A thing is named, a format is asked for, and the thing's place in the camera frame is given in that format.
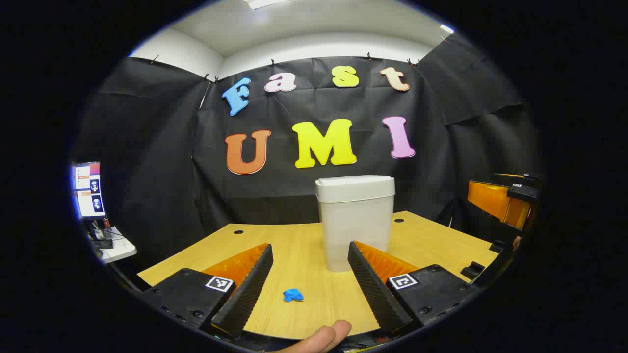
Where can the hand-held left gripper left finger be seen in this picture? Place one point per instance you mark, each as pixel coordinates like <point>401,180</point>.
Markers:
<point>248,294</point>

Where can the white side table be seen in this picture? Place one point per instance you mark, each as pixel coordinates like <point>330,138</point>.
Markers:
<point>120,247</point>

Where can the black backdrop cloth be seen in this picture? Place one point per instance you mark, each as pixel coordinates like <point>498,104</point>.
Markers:
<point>171,147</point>

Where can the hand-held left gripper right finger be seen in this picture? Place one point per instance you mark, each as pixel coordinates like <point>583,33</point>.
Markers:
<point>375,289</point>

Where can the black keyboard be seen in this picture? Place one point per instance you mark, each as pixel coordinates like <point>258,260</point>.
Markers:
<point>103,243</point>

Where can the black desk edge clamp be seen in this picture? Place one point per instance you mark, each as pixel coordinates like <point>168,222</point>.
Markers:
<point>473,269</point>
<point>499,245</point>

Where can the wooden desktop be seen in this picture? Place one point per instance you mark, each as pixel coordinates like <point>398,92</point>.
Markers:
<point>304,255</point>

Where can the blue paper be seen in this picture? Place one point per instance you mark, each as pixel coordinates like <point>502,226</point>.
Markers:
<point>293,295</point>

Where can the white desktop garbage bin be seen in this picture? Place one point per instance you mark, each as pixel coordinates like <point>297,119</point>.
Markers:
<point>353,220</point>

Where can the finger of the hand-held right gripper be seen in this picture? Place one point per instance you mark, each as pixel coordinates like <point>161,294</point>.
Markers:
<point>510,175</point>
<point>490,198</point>

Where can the ceiling light panel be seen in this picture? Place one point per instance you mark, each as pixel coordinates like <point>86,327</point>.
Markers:
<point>447,29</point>
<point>265,3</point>

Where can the computer monitor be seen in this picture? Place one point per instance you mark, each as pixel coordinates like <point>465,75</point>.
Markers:
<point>88,191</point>

